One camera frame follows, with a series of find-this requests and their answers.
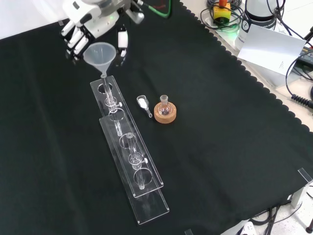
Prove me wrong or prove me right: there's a cork ring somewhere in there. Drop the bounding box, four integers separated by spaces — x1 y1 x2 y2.
153 102 177 125

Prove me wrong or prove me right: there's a white power strip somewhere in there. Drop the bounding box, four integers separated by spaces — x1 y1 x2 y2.
240 220 258 235

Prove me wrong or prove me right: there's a green cable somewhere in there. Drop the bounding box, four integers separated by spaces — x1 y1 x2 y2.
143 0 172 19

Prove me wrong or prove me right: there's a translucent plastic funnel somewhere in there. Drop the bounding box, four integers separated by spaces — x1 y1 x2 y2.
83 42 117 78

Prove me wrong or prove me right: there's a grey bench bracket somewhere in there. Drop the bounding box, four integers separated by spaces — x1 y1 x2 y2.
291 167 313 209

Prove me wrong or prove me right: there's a black coiled cable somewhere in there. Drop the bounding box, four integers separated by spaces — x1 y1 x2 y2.
285 52 313 110

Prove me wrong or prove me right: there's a small glass round-bottom flask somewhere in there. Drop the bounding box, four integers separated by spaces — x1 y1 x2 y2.
157 94 171 117

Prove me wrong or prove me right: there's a clear acrylic funnel stand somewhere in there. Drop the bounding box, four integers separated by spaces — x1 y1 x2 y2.
89 74 170 225

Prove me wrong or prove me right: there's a black cloth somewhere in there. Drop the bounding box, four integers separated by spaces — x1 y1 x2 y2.
0 0 313 235

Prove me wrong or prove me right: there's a yellow stop button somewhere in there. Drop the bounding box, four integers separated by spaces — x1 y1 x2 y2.
212 0 232 25

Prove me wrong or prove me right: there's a glass weighing funnel with powder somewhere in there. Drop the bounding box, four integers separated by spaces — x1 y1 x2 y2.
136 94 154 119

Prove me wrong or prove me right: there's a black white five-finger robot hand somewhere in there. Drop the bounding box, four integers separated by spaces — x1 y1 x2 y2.
60 0 130 66

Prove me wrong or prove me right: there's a pale board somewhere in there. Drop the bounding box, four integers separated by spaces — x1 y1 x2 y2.
237 24 307 76

